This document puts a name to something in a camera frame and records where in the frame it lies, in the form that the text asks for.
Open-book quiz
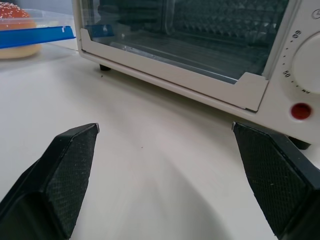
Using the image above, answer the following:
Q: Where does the sesame burger bun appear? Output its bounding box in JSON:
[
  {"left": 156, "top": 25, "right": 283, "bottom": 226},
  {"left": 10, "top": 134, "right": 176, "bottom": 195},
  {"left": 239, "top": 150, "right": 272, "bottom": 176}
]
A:
[{"left": 0, "top": 4, "right": 42, "bottom": 60}]

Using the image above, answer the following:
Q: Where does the white toaster oven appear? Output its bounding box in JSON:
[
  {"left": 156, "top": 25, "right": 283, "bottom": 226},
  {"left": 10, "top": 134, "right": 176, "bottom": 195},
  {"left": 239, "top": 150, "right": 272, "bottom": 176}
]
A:
[{"left": 70, "top": 0, "right": 320, "bottom": 151}]

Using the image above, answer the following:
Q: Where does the clear container with blue rim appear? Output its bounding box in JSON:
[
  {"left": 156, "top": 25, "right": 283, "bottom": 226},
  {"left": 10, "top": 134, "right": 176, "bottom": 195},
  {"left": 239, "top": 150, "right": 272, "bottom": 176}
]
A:
[{"left": 0, "top": 8, "right": 77, "bottom": 60}]

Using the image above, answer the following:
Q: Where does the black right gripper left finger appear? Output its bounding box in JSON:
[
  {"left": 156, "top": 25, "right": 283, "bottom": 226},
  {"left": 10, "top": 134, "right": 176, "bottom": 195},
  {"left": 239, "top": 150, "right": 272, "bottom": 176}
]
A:
[{"left": 0, "top": 122, "right": 100, "bottom": 240}]

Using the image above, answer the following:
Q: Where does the glass oven door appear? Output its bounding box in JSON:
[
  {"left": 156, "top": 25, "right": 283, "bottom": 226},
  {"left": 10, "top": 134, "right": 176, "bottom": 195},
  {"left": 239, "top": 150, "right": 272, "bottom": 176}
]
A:
[{"left": 79, "top": 0, "right": 301, "bottom": 113}]

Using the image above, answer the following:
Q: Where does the red indicator light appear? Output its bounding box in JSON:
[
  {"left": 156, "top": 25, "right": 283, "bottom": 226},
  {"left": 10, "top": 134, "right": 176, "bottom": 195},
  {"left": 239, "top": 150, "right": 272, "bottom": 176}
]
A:
[{"left": 289, "top": 102, "right": 313, "bottom": 121}]

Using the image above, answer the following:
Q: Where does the white timer dial knob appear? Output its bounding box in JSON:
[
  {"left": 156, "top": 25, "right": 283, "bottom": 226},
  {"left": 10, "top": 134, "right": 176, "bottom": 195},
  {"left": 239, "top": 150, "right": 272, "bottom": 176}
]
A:
[{"left": 291, "top": 32, "right": 320, "bottom": 95}]

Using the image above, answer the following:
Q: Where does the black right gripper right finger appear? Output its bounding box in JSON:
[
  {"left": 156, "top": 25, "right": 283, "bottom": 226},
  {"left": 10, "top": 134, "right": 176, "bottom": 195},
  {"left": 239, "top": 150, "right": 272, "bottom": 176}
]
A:
[{"left": 231, "top": 121, "right": 320, "bottom": 240}]

